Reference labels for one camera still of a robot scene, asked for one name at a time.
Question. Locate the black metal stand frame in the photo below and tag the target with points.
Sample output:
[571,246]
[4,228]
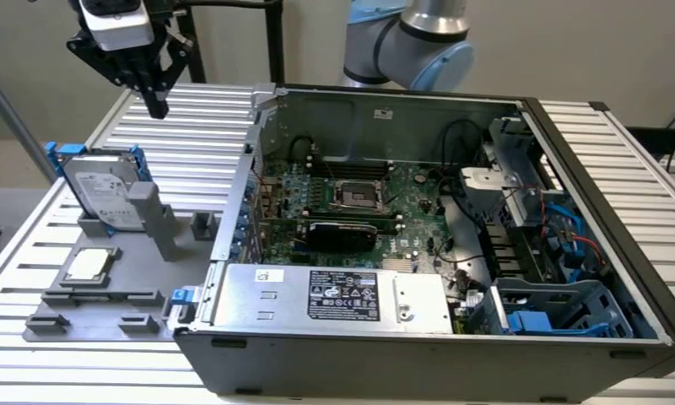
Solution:
[274,42]

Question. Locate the silver CPU chip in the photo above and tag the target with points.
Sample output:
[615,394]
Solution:
[89,265]

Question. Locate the aluminium frame post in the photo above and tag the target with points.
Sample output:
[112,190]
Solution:
[11,114]

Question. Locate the black RAM slot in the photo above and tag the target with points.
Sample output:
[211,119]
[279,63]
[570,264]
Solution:
[351,216]
[354,169]

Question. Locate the grey parts rack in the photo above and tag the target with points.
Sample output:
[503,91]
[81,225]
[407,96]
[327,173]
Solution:
[135,270]

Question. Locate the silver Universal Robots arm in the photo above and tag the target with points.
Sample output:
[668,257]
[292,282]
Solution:
[382,42]

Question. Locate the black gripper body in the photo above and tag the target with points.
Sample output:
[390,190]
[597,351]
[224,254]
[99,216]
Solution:
[132,63]

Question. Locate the blue case latch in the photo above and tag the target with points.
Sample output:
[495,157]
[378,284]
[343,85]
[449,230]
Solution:
[182,298]

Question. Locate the black graphics card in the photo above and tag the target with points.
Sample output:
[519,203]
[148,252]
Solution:
[340,238]

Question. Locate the hard disk with blue carrier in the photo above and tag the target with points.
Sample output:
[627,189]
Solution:
[104,190]

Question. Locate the black PC case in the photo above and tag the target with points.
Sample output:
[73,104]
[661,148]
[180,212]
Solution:
[427,363]

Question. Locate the grey disk bay cage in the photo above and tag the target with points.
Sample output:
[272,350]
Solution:
[574,308]

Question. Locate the silver metal drive cage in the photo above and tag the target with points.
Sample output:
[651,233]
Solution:
[506,173]

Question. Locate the CPU socket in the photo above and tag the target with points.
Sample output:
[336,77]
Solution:
[355,194]

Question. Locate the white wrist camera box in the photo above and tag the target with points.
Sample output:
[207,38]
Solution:
[117,27]

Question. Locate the green motherboard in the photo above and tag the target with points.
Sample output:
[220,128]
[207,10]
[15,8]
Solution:
[417,211]

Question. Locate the silver power supply unit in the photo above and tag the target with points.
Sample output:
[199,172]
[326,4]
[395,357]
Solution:
[292,295]

